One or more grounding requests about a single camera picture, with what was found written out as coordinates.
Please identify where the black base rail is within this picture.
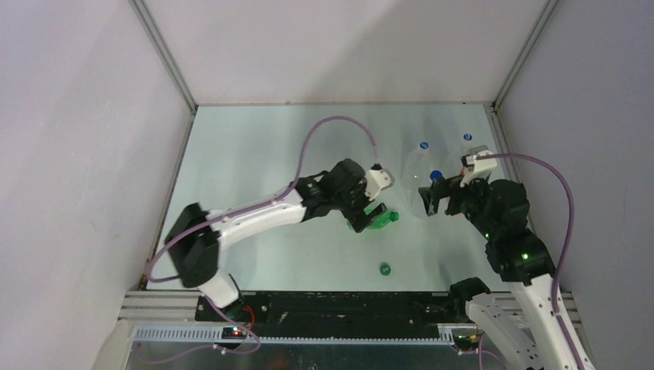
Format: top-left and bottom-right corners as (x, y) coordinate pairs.
(196, 290), (476, 339)

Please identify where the metal cable duct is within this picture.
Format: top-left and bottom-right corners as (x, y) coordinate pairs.
(131, 325), (454, 345)

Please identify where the circuit board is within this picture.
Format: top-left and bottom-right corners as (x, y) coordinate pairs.
(221, 326), (249, 341)
(450, 334), (483, 355)

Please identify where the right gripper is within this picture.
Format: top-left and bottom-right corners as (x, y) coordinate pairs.
(417, 166), (496, 238)

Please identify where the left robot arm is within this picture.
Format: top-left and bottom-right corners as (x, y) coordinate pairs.
(164, 159), (394, 321)

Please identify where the green bottle cap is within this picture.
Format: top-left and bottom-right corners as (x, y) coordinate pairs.
(379, 263), (392, 276)

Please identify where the clear bottle with blue cap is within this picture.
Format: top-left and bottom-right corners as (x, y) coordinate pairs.
(450, 133), (474, 170)

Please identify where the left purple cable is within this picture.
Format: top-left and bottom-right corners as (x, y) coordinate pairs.
(146, 115), (379, 284)

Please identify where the clear plastic bottle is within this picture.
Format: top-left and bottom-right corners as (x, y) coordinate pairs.
(401, 143), (433, 190)

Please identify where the right circuit board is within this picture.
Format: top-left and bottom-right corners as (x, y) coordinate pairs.
(450, 334), (483, 355)

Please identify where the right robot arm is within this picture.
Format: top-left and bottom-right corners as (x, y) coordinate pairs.
(417, 176), (594, 369)

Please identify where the green plastic bottle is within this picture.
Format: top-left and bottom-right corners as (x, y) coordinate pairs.
(343, 203), (399, 233)

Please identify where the left circuit board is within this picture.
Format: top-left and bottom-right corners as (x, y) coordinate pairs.
(221, 326), (249, 341)

